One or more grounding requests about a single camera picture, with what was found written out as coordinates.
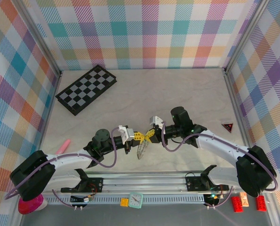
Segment silver key ring chain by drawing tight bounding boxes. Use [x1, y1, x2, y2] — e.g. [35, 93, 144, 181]
[136, 140, 150, 161]

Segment pink tube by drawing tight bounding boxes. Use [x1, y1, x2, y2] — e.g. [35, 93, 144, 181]
[56, 138, 71, 155]

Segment red and black triangle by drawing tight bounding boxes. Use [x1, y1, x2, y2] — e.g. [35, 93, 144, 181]
[221, 122, 234, 132]

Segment black and grey chessboard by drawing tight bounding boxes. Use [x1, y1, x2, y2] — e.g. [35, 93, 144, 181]
[55, 65, 118, 116]

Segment mint green alarm clock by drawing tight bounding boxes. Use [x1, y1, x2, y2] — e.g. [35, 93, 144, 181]
[128, 192, 144, 210]

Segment magenta plastic cup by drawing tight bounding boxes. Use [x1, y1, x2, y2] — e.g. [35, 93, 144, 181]
[18, 194, 48, 215]

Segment red toy brick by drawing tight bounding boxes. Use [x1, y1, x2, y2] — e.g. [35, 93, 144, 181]
[231, 196, 244, 213]
[256, 195, 268, 212]

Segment orange wooden block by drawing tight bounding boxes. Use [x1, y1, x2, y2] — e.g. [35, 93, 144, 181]
[239, 192, 250, 208]

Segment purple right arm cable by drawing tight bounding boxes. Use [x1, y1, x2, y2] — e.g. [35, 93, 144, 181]
[160, 121, 279, 209]

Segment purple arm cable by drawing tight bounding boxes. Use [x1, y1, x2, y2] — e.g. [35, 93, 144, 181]
[4, 126, 121, 209]
[160, 121, 279, 209]

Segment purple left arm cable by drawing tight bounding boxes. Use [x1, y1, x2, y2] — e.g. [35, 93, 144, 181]
[4, 126, 121, 209]

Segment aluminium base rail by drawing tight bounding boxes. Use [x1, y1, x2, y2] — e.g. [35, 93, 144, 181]
[15, 170, 276, 195]

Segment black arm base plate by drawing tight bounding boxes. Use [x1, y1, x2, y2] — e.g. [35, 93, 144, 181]
[185, 175, 230, 193]
[82, 178, 104, 193]

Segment aluminium side rail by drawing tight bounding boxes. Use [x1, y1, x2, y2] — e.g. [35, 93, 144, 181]
[30, 69, 64, 176]
[223, 67, 258, 174]

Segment grey slotted cable duct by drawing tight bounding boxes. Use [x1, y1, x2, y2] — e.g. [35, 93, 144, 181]
[45, 194, 206, 205]

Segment aluminium corner post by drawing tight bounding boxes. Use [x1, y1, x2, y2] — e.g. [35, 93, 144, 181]
[14, 0, 62, 76]
[224, 0, 271, 75]

